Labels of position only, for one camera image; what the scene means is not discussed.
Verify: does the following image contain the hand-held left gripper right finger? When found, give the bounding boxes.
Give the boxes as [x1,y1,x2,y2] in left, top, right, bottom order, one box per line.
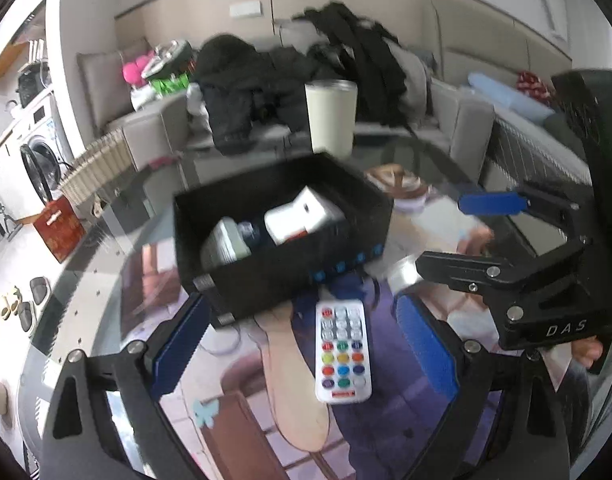
[394,293,572,480]

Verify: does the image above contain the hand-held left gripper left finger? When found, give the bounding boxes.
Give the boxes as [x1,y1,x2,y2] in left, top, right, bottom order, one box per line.
[43,291,213,480]

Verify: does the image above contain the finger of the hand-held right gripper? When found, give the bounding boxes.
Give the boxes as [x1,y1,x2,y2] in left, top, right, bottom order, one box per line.
[457,179,595,242]
[415,239,590,307]

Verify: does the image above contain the white remote control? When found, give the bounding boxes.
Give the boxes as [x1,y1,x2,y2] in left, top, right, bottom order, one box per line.
[315,299,374,405]

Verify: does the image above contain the black storage box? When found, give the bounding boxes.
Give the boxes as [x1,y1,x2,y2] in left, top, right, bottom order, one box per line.
[173,151,394,328]

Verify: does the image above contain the green and white box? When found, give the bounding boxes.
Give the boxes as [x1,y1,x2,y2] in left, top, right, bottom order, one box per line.
[201,217,251,268]

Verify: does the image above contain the white power adapter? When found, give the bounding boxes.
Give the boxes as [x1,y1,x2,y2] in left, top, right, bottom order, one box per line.
[263,186,347,247]

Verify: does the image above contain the person's right hand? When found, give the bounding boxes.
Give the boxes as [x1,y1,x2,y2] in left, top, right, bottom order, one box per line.
[571,337,604,368]

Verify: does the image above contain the grey sofa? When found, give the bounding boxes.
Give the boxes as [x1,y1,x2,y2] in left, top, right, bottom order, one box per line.
[77,35,594,196]

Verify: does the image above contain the red patterned cloth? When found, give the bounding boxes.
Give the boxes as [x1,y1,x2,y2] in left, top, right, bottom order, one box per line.
[517,70,554,106]

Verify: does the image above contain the light blue pillow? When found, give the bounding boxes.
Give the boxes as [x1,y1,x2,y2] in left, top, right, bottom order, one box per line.
[468,72,557,121]

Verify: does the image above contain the grey garment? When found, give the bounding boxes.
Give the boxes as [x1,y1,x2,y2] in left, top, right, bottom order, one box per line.
[386,40,434,121]

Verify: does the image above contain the grey slipper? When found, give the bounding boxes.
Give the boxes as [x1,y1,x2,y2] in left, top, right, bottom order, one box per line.
[16,302,36,333]
[30,277,51,306]

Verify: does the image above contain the red gift bag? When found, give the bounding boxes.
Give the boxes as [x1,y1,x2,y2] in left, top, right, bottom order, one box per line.
[33,197,86,263]

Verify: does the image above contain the beige slippers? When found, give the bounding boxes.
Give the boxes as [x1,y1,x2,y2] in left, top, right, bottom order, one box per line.
[0,287,26,321]

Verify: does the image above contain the cream tumbler cup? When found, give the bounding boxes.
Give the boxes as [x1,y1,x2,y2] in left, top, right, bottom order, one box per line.
[305,79,359,158]

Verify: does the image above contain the beige slatted basket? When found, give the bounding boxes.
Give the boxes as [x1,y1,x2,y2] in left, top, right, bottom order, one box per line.
[58,127,136,206]

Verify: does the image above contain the white washing machine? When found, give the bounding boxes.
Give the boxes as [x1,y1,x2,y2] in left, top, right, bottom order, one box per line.
[16,95,71,216]

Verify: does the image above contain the white cabinet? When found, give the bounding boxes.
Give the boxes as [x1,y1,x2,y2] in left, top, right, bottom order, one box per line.
[0,130,36,221]

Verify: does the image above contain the white cloth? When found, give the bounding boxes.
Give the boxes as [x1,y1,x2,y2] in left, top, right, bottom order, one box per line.
[185,84,211,128]

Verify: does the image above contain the green bag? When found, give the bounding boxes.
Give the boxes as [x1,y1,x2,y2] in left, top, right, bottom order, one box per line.
[150,74,191,98]

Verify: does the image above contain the black jacket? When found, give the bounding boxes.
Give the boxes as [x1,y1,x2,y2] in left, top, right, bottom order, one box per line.
[191,34,327,156]

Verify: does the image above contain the beige cushion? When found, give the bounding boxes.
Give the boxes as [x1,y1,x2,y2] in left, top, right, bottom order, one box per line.
[77,50,136,126]

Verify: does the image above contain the pink plush toy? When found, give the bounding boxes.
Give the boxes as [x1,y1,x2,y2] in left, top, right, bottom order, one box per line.
[122,50,157,86]

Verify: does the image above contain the silver lined bag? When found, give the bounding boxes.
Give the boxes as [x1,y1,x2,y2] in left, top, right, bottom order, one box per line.
[142,40,193,80]

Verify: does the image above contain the dish rack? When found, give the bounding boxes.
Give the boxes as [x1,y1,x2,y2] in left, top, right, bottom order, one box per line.
[16,40,54,96]

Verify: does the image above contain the wooden wall shelf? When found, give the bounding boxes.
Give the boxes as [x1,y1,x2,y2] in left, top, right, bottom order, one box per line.
[0,42,29,86]

